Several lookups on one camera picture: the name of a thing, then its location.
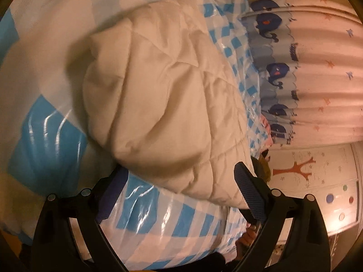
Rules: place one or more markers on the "whale print curtain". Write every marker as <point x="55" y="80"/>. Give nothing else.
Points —
<point x="312" y="76"/>

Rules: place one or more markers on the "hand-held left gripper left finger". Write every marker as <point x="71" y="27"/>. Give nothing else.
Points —
<point x="113" y="188"/>

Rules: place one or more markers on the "pink cloth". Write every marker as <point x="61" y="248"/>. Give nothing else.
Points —
<point x="266" y="130"/>

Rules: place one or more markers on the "white quilted jacket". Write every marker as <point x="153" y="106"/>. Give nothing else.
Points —
<point x="164" y="104"/>

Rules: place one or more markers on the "white wardrobe with tree sticker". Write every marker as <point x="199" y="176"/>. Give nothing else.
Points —
<point x="317" y="181"/>

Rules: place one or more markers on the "brown cloth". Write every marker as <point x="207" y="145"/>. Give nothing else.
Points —
<point x="263" y="170"/>

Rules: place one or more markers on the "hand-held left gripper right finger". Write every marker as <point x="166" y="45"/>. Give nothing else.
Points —
<point x="248" y="189"/>

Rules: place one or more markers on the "blue checked plastic-covered bedspread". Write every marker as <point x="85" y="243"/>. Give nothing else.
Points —
<point x="42" y="147"/>

